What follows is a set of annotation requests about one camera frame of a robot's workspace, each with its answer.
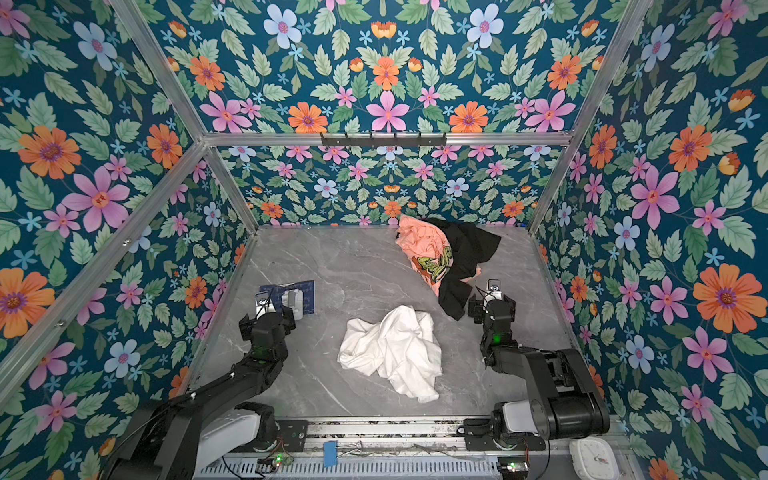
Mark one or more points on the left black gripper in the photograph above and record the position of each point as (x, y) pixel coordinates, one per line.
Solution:
(246, 327)

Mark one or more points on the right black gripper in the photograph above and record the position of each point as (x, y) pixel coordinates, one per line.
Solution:
(477, 309)

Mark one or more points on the black cloth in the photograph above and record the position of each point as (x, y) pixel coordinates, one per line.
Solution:
(470, 246)

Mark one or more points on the white cloth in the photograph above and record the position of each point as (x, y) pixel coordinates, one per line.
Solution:
(401, 348)

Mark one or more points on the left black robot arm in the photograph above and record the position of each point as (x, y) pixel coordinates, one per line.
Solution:
(175, 439)

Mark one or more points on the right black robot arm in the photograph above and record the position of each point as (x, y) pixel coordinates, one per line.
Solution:
(563, 401)

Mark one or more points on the pink printed cloth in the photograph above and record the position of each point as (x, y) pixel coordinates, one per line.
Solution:
(427, 248)

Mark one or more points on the blue patterned card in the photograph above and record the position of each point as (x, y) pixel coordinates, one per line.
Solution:
(299, 297)

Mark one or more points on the blue tape piece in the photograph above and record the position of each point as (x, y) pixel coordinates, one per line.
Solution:
(330, 454)

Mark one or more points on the white round-cornered box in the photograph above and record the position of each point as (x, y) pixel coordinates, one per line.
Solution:
(593, 459)

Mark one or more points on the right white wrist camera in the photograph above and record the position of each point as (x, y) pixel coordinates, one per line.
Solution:
(494, 289)

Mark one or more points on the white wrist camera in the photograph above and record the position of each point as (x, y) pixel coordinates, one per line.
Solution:
(263, 304)
(494, 289)

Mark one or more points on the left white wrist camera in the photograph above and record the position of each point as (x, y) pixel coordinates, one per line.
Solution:
(263, 304)

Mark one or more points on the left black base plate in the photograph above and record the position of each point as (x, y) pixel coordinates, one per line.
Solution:
(286, 435)

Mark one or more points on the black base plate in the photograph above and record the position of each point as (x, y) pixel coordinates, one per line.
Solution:
(286, 435)
(480, 438)

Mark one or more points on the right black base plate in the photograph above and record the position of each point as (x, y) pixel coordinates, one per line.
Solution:
(480, 438)

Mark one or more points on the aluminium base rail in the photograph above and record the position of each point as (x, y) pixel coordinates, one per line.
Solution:
(391, 447)

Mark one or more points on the black hook rail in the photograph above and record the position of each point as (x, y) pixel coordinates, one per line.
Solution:
(372, 140)

